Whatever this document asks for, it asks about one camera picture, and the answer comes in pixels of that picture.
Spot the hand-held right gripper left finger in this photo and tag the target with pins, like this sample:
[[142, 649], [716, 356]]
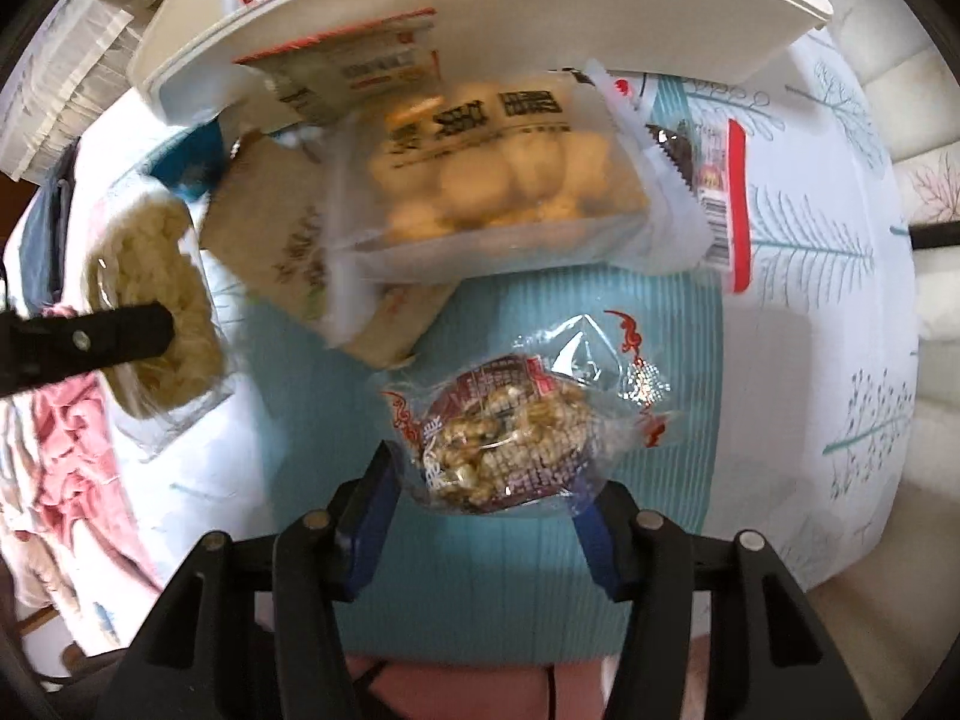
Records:
[[371, 525]]

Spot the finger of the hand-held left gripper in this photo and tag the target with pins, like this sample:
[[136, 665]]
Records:
[[90, 345]]

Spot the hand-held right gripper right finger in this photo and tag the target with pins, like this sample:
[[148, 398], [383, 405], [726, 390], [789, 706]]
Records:
[[600, 551]]

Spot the blue-topped yellow puff packet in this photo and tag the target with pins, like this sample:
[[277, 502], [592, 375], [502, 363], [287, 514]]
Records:
[[161, 277]]

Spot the clear nut bar packet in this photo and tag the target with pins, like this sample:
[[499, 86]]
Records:
[[510, 427]]

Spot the beige paper snack packet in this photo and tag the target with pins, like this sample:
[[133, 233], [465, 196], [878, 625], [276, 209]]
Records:
[[277, 232]]

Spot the clear packet of yellow cakes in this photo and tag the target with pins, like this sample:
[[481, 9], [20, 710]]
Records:
[[495, 180]]

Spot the small white red-edged packet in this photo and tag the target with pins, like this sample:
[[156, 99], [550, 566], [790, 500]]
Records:
[[352, 64]]

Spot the dark snack packet red strip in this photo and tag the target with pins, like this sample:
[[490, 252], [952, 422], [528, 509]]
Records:
[[712, 180]]

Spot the white plastic storage box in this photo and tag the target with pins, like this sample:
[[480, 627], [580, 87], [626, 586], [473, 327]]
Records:
[[487, 7]]

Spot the dark blue folded clothing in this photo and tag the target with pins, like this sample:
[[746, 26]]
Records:
[[45, 240]]

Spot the pink blanket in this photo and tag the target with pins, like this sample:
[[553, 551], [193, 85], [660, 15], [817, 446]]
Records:
[[60, 457]]

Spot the tree print tablecloth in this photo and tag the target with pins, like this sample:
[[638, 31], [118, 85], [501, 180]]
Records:
[[795, 390]]

